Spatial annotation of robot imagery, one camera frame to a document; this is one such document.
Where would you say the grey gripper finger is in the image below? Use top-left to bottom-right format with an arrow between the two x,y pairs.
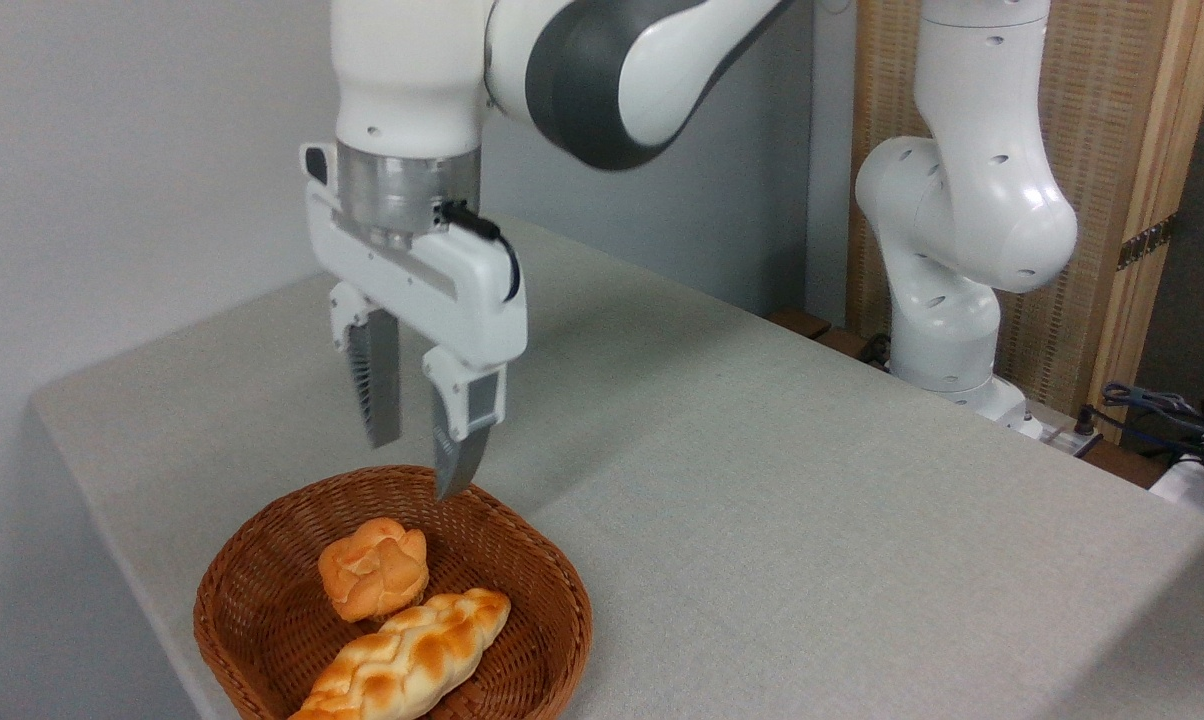
328,281 -> 403,449
422,346 -> 509,502

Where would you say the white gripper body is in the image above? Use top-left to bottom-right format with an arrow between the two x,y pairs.
300,143 -> 529,371

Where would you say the long braided bread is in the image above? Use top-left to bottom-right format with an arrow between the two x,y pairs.
288,588 -> 512,720

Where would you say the round knotted bread roll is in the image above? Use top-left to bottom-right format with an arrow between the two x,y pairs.
318,517 -> 430,623

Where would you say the brown wicker basket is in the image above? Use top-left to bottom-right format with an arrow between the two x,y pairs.
194,465 -> 594,720

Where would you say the grey tablecloth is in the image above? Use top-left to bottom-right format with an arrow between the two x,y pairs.
30,215 -> 1204,720

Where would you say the brown wooden base board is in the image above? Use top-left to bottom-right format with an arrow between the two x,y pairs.
768,308 -> 895,369

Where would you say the wooden rattan folding screen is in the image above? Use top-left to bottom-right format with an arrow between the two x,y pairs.
847,0 -> 1204,443

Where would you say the metal screen hinge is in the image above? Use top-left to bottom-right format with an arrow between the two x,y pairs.
1117,214 -> 1179,272

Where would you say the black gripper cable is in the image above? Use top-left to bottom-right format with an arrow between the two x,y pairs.
440,200 -> 522,304

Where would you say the blue grey cable bundle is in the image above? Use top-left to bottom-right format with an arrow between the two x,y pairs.
1090,380 -> 1204,473

